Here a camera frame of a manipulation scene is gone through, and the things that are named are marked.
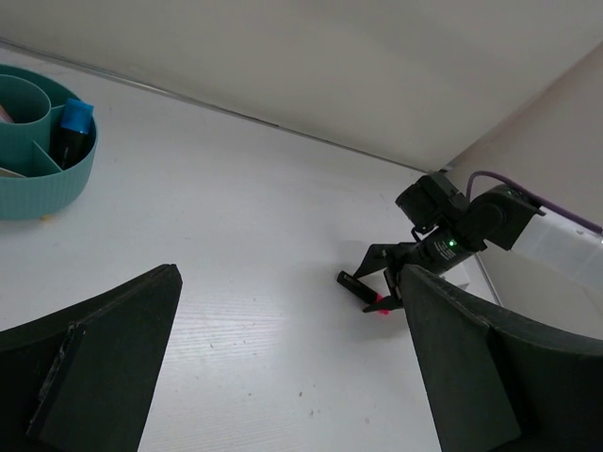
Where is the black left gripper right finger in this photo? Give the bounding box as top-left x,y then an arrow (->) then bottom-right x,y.
399,266 -> 602,451

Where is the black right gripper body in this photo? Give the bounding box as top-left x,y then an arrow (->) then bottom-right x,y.
384,234 -> 485,276

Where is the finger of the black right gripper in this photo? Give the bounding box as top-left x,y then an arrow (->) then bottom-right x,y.
353,244 -> 400,279
363,296 -> 403,314

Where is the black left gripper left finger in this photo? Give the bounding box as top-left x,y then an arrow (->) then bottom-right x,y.
1,265 -> 182,451

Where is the pink cap black highlighter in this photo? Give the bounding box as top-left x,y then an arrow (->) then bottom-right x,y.
336,271 -> 390,314

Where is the blue cap black highlighter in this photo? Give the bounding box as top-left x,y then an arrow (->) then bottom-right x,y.
51,98 -> 94,170

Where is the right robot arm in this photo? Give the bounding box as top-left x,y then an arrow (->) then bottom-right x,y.
336,171 -> 602,313

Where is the teal round desk organizer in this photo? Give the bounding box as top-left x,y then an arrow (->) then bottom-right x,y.
1,65 -> 98,220

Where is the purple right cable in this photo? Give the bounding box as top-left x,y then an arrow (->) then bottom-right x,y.
466,170 -> 603,234

